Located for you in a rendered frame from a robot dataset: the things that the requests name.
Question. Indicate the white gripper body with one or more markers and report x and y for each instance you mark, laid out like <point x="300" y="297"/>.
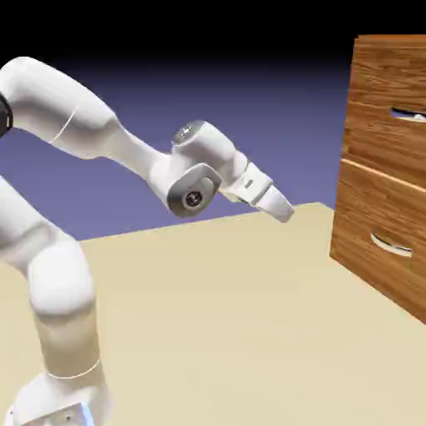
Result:
<point x="277" y="202"/>

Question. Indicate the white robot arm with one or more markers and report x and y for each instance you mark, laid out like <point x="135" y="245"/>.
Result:
<point x="76" y="119"/>

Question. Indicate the wooden drawer front large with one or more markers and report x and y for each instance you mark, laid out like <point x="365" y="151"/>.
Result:
<point x="362" y="233"/>

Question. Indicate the wooden cabinet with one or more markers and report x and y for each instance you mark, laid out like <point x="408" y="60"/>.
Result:
<point x="376" y="166"/>

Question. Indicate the wooden drawer front with slot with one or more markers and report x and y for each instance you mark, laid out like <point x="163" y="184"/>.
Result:
<point x="372" y="139"/>

